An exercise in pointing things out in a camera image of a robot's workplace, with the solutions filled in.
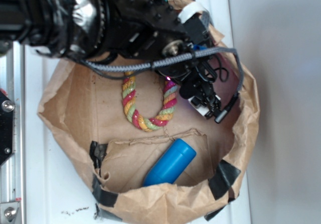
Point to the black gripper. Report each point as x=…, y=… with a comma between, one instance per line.
x=176, y=47

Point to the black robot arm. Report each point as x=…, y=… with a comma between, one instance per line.
x=72, y=29

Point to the blue plastic cylinder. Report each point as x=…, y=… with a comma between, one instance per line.
x=171, y=164

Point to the brown paper bag bin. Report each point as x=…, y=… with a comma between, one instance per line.
x=85, y=115

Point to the black mounting bracket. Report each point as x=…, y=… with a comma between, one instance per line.
x=6, y=127

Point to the aluminium frame rail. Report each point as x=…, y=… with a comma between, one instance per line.
x=12, y=171

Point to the metal corner bracket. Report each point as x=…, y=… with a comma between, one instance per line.
x=11, y=213

